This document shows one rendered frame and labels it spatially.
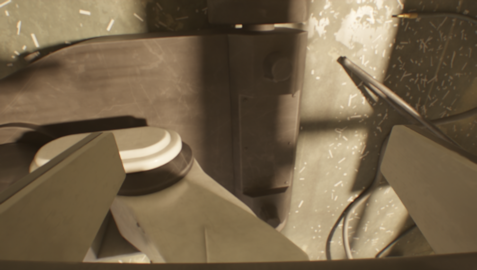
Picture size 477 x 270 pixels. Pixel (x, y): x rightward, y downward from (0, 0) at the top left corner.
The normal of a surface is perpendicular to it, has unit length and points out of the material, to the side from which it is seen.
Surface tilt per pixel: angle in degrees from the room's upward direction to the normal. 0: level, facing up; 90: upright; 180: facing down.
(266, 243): 115
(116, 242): 90
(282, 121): 0
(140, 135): 90
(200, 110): 0
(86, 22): 0
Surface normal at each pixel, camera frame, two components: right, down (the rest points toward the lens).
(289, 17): 0.50, 0.43
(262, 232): -0.11, -0.99
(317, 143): 0.20, 0.46
